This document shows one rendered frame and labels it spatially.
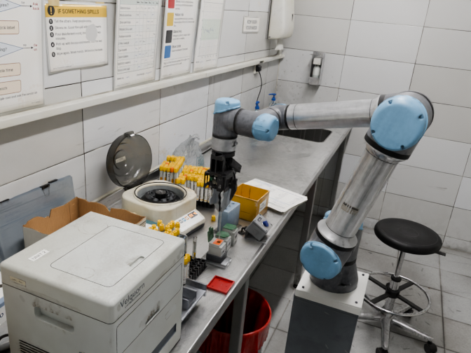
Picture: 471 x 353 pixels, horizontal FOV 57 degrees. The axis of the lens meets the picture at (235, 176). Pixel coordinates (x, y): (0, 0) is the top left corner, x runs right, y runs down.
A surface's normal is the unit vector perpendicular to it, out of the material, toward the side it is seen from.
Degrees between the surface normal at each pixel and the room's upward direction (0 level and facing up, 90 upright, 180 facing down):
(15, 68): 94
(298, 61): 90
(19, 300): 90
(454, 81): 90
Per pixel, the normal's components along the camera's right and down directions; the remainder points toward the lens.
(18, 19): 0.91, 0.26
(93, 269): 0.09, -0.93
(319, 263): -0.55, 0.38
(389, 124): -0.46, 0.17
